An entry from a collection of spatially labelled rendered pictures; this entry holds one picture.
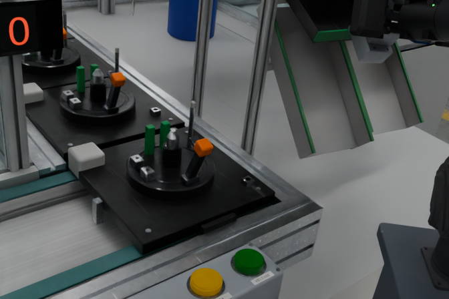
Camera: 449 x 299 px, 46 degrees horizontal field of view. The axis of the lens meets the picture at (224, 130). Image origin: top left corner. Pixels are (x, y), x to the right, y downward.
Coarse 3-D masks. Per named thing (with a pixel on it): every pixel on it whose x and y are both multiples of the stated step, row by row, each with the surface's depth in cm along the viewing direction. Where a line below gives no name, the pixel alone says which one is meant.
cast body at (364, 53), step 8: (392, 32) 77; (352, 40) 81; (360, 40) 80; (368, 40) 78; (376, 40) 78; (384, 40) 78; (392, 40) 78; (360, 48) 80; (368, 48) 78; (376, 48) 78; (384, 48) 79; (360, 56) 80; (368, 56) 79; (376, 56) 79; (384, 56) 80
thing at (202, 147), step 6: (192, 138) 77; (198, 138) 77; (204, 138) 76; (192, 144) 76; (198, 144) 75; (204, 144) 75; (210, 144) 75; (198, 150) 75; (204, 150) 74; (210, 150) 75; (192, 156) 77; (198, 156) 76; (204, 156) 77; (192, 162) 78; (198, 162) 77; (192, 168) 78; (198, 168) 79; (186, 174) 80; (192, 174) 79
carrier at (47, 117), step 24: (96, 72) 98; (24, 96) 100; (48, 96) 104; (72, 96) 99; (96, 96) 99; (120, 96) 103; (144, 96) 109; (48, 120) 96; (72, 120) 96; (96, 120) 96; (120, 120) 98; (144, 120) 100; (168, 120) 101; (72, 144) 90; (96, 144) 91
